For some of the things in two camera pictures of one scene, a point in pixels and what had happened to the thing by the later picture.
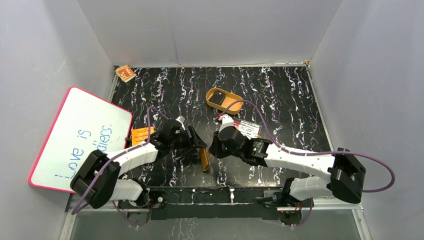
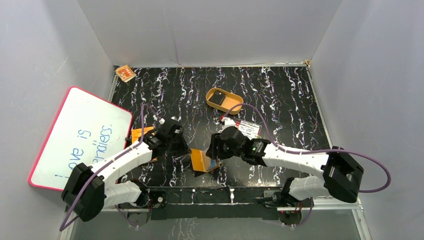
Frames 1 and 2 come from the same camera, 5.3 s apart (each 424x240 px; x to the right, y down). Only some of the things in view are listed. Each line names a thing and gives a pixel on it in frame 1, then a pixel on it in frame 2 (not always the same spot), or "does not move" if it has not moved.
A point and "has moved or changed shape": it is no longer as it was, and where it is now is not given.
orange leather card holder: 205,158 has moved or changed shape
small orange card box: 125,73 does not move
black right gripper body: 221,151 does not move
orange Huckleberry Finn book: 140,135 does not move
